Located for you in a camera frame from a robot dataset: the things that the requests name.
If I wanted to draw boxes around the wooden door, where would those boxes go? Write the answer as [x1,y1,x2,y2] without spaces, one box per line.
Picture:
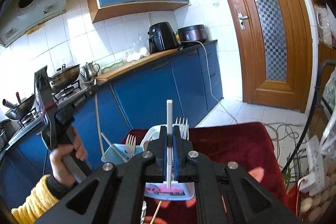
[228,0,312,112]

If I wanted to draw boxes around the beige chopstick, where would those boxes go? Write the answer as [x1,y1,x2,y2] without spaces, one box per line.
[166,100,173,189]
[101,132,128,162]

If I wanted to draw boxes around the wooden chopstick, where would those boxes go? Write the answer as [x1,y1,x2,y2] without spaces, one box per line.
[150,200,162,224]

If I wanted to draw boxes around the stainless steel kettle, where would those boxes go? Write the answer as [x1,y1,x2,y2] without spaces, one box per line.
[80,62,100,82]

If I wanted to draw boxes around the green ceramic dish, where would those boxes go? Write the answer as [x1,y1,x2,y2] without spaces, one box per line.
[101,59,126,74]

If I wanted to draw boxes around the white power strip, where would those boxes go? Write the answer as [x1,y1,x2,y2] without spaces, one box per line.
[298,136,325,197]

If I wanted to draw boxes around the stainless steel fork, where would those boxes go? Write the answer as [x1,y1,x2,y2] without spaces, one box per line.
[175,117,189,140]

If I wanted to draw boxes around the dark rice cooker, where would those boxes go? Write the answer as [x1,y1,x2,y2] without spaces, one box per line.
[178,24,209,45]

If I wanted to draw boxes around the steel wok with ladle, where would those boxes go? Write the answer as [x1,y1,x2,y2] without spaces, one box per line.
[49,64,80,93]

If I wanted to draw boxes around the silver door handle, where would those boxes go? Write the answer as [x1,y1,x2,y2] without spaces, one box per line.
[238,12,248,30]

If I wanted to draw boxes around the bag of white buns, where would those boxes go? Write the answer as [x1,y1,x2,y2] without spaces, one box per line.
[126,35,150,63]

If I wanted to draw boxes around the range hood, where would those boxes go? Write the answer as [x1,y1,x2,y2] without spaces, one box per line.
[1,0,66,48]

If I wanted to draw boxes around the light blue chopsticks box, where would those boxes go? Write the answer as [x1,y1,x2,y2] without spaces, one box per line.
[101,144,195,201]

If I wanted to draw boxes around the white power cord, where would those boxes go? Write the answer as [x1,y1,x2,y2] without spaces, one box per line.
[180,40,238,125]

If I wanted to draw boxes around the person's left hand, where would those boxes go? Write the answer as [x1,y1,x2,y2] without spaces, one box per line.
[50,127,87,188]

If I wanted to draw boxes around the yellow sleeve forearm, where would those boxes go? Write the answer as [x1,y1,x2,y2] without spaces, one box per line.
[11,174,71,223]

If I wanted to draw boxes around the white perforated plastic basket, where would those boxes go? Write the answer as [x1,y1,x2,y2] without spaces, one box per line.
[139,124,190,151]

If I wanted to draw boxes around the beige plastic fork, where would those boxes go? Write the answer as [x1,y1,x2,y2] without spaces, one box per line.
[125,134,136,159]

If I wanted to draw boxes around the blue kitchen base cabinets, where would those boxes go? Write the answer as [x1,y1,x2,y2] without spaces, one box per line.
[1,40,222,209]

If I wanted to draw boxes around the red floral fleece blanket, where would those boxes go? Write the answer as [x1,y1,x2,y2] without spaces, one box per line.
[120,121,297,224]

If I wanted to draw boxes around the black wire rack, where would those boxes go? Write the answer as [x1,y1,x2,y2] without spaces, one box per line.
[280,60,336,180]

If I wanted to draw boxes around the gas stove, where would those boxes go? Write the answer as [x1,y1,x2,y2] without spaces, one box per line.
[15,79,89,130]

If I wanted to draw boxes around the black air fryer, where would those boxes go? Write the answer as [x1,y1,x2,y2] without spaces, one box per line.
[148,22,178,54]

